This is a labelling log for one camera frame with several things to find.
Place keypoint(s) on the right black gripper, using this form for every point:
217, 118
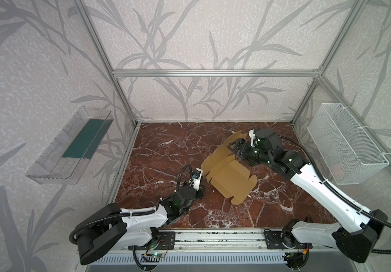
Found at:
246, 144

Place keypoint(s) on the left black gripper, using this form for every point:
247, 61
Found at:
200, 192

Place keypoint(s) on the brown cardboard box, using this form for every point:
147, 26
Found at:
231, 178

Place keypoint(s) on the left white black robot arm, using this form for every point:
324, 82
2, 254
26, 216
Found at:
111, 225

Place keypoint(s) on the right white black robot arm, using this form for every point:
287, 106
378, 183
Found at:
357, 229

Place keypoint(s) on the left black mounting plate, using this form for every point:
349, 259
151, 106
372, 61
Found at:
165, 241

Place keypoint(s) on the black mounting plate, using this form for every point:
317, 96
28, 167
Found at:
165, 241
282, 241

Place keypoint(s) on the green circuit board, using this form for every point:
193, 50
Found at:
154, 256

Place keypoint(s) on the pink item in basket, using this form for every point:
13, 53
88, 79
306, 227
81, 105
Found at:
337, 170

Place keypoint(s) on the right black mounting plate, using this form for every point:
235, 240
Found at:
282, 241

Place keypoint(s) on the green mat in bin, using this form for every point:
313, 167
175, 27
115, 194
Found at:
88, 139

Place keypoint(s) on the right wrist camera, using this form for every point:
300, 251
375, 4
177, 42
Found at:
253, 137

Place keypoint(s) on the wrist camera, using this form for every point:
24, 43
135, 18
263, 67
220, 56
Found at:
253, 137
195, 180

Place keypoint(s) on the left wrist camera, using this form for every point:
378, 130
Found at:
195, 180

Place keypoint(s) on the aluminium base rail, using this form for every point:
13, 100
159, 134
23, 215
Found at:
247, 240

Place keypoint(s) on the white wire mesh basket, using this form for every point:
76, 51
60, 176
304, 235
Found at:
341, 139

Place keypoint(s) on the clear plastic wall bin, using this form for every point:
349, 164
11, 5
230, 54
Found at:
64, 161

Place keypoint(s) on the aluminium frame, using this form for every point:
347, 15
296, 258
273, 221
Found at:
196, 61

